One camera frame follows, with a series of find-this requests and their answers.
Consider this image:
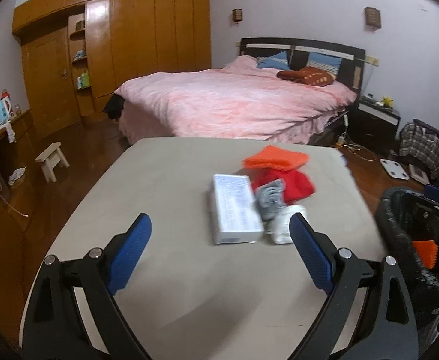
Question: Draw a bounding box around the orange scrap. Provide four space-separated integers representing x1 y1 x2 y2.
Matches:
412 240 438 270

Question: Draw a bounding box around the white tissue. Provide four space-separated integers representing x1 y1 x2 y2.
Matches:
266 205 308 245

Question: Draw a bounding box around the white cardboard box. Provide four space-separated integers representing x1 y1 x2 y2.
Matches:
209 174 264 245

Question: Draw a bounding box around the black lined trash bin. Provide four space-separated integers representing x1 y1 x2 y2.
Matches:
374 187 439 329

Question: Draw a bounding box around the white bathroom scale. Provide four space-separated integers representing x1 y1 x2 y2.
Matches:
379 158 410 180

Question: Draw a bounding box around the plaid bag on chair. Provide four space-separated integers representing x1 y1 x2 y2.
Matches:
398 119 439 180

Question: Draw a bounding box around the black white nightstand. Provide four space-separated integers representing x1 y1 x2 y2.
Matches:
348 98 401 158

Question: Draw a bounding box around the yellow plush toy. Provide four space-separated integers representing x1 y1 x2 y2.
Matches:
381 97 393 108

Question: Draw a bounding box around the red cloth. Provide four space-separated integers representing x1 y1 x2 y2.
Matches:
252 169 315 205

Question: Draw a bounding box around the black wooden headboard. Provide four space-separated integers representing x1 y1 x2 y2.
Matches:
237 37 366 96

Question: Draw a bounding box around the white mask on sideboard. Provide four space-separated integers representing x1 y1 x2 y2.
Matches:
8 166 26 186

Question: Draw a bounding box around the right blue pillow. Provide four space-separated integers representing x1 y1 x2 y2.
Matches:
306 52 342 76

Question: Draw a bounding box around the blue pillow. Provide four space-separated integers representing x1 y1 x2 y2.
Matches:
306 52 342 76
257 51 290 71

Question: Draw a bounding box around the small white wooden stool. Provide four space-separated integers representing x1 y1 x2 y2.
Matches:
35 141 70 183

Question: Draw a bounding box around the grey rolled sock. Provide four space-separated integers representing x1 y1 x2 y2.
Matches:
254 179 286 221

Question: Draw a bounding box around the orange knitted cloth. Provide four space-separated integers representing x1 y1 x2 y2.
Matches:
243 145 310 171

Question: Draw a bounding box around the dark red patterned cushion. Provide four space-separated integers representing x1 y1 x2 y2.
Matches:
276 67 336 87

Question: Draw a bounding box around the wooden sideboard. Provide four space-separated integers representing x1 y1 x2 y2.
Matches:
0 111 37 307

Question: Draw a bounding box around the left blue pillow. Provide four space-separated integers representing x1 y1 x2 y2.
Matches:
257 51 290 71

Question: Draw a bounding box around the bed with pink duvet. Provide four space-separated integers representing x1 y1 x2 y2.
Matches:
114 55 357 144

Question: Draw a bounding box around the light blue electric kettle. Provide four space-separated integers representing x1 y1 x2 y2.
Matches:
0 96 12 124

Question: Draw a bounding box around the black clothing at bed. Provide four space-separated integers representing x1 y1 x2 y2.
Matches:
103 94 125 122

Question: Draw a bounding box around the wooden wardrobe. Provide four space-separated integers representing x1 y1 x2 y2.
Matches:
12 0 211 137

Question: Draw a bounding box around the white cable on floor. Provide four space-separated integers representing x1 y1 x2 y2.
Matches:
335 114 378 163

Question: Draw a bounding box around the right wall lamp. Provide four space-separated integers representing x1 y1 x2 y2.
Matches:
364 7 382 29

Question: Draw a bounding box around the wall lamp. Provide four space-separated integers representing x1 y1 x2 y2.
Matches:
232 8 243 24
364 7 382 29

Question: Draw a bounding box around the left wall lamp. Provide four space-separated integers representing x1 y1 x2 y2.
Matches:
232 8 243 24

